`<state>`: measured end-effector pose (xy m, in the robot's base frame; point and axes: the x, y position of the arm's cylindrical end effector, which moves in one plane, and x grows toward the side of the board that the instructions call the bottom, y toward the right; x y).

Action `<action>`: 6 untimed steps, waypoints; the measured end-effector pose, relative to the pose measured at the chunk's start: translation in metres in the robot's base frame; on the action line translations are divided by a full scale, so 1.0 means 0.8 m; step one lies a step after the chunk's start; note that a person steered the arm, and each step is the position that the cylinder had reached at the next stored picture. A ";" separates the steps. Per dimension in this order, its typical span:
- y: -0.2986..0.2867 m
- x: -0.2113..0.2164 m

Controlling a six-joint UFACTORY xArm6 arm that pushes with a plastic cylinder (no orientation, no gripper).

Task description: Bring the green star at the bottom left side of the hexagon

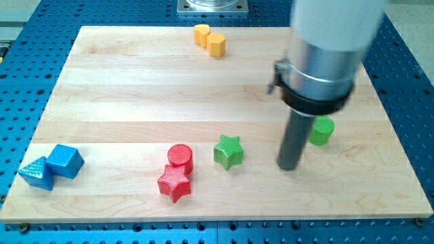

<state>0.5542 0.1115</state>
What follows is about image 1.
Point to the green star block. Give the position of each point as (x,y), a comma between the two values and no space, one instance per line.
(228,152)

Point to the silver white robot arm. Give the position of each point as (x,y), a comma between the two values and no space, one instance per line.
(329,39)

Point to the red star block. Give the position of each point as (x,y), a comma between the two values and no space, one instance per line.
(174,182)

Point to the yellow hexagon block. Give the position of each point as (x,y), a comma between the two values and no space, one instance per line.
(216,44)

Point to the red cylinder block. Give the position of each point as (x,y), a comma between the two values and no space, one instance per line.
(181,155)

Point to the light wooden board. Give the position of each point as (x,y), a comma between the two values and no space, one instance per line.
(126,95)

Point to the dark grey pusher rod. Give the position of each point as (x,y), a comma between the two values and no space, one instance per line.
(295,137)

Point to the yellow heart block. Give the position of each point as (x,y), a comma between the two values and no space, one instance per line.
(201,33)

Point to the green cylinder block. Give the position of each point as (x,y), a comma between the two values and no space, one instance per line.
(322,130)

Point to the blue cube block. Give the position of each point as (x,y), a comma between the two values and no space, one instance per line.
(65,161)

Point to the blue triangular prism block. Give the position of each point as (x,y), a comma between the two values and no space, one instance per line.
(38,174)

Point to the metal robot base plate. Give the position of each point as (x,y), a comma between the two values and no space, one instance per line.
(212,6)

